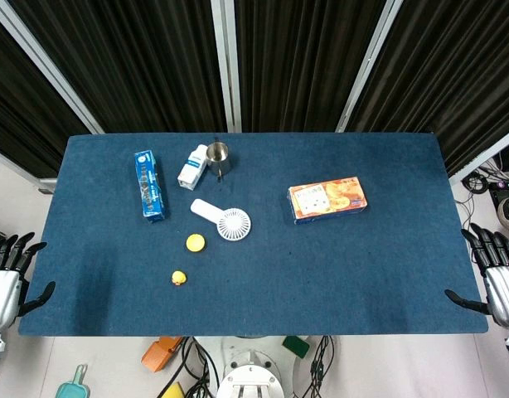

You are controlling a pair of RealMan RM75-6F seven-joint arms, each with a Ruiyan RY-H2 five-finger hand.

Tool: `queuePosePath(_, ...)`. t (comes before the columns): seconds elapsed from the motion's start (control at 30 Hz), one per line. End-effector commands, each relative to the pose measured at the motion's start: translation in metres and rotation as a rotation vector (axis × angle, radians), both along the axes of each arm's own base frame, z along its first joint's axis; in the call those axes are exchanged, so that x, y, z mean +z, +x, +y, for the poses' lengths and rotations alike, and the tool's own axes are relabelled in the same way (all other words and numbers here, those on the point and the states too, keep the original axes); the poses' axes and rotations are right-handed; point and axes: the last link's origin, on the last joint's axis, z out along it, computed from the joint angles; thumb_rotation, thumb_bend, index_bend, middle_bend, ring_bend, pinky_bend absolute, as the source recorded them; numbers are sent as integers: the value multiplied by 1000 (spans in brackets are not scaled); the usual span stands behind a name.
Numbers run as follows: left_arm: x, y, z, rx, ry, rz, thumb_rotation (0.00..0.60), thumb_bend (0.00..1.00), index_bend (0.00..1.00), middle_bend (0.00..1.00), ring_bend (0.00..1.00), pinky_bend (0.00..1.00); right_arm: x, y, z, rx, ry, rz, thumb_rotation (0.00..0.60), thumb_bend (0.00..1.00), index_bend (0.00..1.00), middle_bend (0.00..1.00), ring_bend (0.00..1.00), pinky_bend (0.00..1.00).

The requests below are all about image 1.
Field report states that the white black shoe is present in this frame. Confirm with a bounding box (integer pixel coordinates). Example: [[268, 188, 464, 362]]
[[496, 197, 509, 234]]

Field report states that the green block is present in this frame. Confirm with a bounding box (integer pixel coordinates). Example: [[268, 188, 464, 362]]
[[282, 336, 311, 359]]

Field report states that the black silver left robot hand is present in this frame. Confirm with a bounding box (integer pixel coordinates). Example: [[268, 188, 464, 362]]
[[0, 231, 57, 331]]

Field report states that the aluminium frame post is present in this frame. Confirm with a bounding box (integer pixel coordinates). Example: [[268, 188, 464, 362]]
[[0, 145, 57, 195], [0, 0, 105, 134], [335, 0, 405, 133], [210, 0, 242, 133], [448, 124, 509, 186]]

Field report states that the black cable tangle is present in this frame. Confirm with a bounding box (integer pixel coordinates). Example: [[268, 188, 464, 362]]
[[455, 155, 504, 208]]

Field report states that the white blue small carton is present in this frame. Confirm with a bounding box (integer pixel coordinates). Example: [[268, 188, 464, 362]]
[[177, 143, 209, 192]]

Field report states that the long blue cookie box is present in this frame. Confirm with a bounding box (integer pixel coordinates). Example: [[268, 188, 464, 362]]
[[133, 150, 170, 224]]

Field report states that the black cable bundle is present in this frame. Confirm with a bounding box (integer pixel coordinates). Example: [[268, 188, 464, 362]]
[[298, 335, 337, 398], [171, 336, 219, 398]]

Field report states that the yellow block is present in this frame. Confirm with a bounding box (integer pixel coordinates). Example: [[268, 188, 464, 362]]
[[161, 381, 186, 398]]

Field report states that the black pleated curtain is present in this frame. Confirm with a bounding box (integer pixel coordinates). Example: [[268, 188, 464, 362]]
[[7, 0, 229, 134], [0, 12, 92, 179], [345, 0, 509, 177], [233, 0, 390, 133]]

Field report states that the black electronic device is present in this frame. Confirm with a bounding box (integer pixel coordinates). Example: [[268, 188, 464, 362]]
[[488, 178, 509, 201]]

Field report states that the steel cup with handle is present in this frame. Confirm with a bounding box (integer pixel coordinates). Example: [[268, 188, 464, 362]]
[[206, 141, 233, 182]]

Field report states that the white robot torso base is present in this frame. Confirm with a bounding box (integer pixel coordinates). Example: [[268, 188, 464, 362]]
[[194, 334, 318, 398]]

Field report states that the white handheld fan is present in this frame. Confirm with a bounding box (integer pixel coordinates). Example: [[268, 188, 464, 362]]
[[190, 198, 252, 241]]

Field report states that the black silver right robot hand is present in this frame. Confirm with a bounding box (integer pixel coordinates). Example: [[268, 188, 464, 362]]
[[444, 222, 509, 331]]

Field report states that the orange biscuit box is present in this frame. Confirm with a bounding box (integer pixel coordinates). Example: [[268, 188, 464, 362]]
[[288, 177, 368, 226]]

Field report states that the blue table cloth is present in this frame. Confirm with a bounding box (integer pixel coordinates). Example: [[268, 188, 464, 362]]
[[17, 132, 490, 337]]

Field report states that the teal plastic scoop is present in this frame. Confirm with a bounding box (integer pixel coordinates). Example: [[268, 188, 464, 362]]
[[55, 363, 92, 398]]

